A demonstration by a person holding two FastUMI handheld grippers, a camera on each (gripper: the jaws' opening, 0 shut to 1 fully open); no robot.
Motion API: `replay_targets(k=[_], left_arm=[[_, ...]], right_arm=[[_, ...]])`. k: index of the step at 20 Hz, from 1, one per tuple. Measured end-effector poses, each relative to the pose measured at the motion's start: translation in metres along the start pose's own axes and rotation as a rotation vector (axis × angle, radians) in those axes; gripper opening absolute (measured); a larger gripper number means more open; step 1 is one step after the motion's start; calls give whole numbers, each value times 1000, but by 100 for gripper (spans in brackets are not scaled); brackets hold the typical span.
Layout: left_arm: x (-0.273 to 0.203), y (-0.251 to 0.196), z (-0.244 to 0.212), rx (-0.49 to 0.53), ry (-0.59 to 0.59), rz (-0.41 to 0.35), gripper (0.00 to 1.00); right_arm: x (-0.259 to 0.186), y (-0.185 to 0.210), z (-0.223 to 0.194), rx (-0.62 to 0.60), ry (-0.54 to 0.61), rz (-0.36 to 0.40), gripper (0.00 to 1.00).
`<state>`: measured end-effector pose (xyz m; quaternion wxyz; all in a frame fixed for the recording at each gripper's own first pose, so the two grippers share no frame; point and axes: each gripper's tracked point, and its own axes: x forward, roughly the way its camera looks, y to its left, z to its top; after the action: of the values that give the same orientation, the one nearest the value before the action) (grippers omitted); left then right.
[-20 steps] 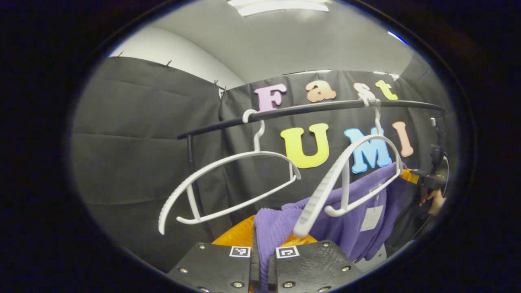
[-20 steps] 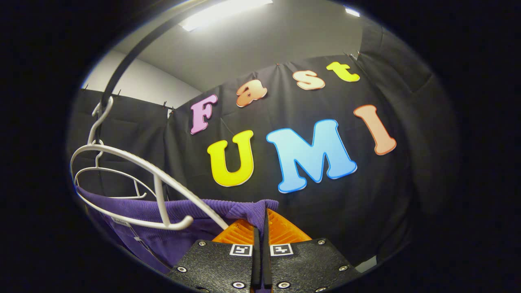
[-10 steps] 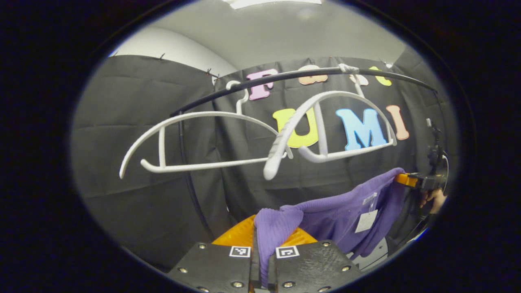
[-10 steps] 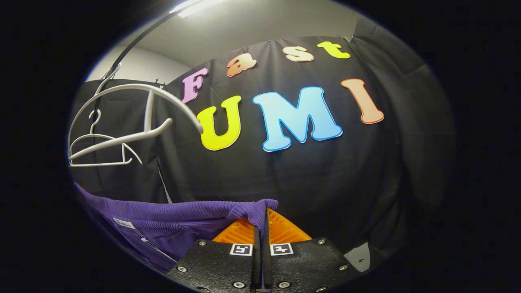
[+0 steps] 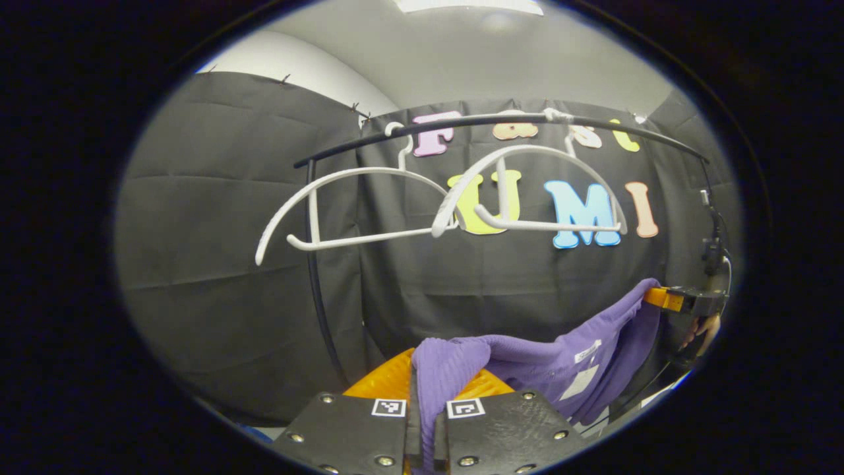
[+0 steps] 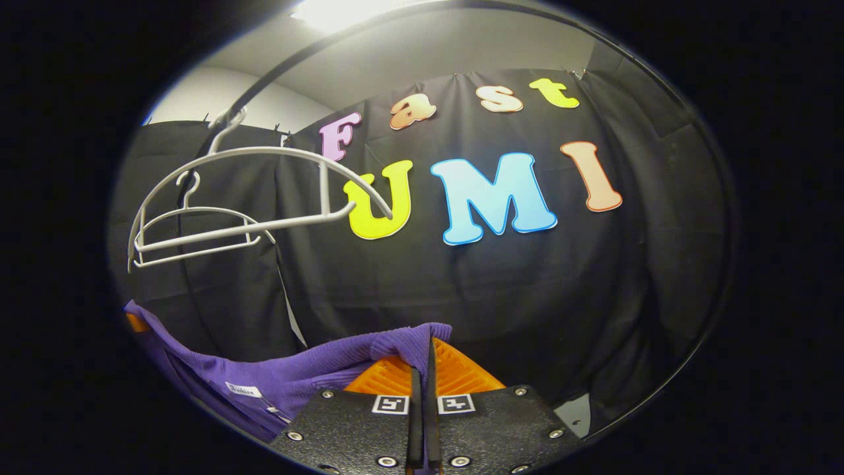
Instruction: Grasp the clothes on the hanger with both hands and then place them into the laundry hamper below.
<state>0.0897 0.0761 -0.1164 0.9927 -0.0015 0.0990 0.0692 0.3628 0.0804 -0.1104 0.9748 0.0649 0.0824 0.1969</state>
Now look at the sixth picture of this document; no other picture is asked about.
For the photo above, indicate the white plastic hanger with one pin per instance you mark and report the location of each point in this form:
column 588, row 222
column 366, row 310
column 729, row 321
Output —
column 264, row 151
column 198, row 251

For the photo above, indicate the purple ribbed jacket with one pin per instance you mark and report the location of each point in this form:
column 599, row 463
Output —
column 283, row 382

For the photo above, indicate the large ceiling light panel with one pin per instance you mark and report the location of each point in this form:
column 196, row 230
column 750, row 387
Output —
column 343, row 13

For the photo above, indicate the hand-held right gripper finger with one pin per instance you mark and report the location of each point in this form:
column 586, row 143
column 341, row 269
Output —
column 415, row 429
column 432, row 429

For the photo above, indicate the black metal clothes rack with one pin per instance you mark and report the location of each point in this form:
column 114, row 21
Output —
column 264, row 80

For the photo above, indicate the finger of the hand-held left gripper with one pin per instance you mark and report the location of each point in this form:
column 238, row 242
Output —
column 135, row 323

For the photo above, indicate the black backdrop cloth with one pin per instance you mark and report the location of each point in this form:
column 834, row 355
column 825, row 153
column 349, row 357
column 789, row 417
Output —
column 527, row 297

